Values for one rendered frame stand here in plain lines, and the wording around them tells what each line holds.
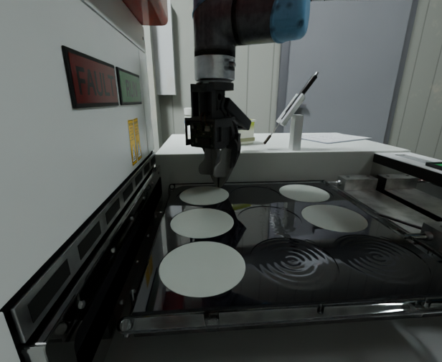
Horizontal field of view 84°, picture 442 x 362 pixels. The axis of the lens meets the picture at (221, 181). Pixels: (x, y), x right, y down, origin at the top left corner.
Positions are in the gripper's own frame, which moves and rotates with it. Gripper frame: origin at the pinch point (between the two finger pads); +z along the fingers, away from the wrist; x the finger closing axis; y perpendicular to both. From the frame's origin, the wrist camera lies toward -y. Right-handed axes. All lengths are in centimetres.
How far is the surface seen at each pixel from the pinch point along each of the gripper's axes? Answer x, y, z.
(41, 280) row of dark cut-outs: 11.2, 38.4, -5.7
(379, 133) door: 26, -239, 14
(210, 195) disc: 1.1, 5.5, 1.3
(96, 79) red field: 2.6, 27.3, -19.0
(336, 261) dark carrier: 26.1, 14.7, 1.3
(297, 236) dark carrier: 20.6, 11.7, 1.3
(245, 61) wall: -81, -161, -49
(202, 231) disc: 8.5, 17.9, 1.4
